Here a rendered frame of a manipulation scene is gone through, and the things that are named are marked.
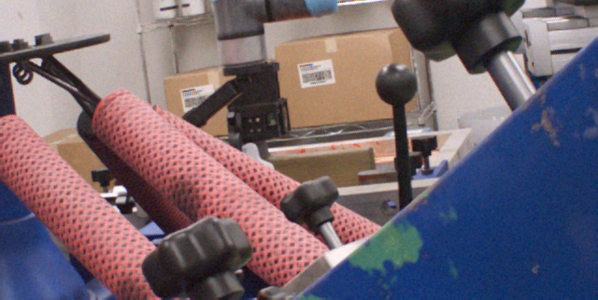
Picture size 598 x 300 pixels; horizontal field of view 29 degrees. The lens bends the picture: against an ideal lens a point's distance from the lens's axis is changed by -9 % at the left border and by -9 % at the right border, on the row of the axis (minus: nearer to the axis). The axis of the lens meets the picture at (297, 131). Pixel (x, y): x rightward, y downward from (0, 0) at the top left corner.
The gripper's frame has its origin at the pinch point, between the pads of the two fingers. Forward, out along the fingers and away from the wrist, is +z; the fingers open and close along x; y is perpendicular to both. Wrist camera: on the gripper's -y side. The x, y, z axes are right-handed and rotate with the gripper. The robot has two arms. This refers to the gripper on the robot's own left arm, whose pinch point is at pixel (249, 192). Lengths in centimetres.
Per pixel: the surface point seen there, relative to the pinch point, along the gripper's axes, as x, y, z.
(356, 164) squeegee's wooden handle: -1.5, 18.0, -3.2
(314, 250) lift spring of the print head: -99, 36, -13
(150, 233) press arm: -43.5, 0.0, -3.3
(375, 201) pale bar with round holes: -26.8, 25.6, -2.0
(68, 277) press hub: -85, 8, -8
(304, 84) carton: 320, -72, 12
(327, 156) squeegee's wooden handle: -1.5, 13.6, -4.7
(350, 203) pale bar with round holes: -26.8, 22.3, -2.0
